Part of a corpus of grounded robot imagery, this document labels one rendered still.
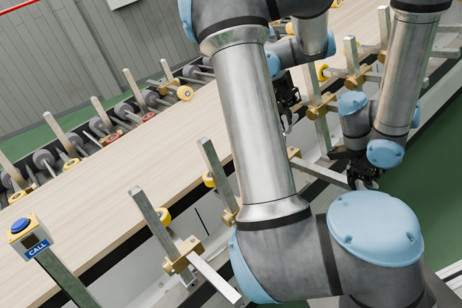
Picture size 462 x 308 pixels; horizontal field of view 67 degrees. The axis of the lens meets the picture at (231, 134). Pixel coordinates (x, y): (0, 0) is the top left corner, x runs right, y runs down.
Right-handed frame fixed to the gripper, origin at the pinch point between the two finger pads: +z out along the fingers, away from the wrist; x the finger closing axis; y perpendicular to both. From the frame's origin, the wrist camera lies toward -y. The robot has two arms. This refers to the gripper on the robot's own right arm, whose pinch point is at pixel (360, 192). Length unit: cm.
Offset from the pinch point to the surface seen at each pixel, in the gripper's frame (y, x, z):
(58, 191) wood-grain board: -107, -72, -7
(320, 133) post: -30.8, 19.3, -1.6
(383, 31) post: -31, 69, -23
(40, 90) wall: -536, -23, 34
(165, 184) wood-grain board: -59, -39, -7
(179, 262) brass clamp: -29, -54, 0
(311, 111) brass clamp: -30.5, 16.7, -14.0
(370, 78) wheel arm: -26, 49, -12
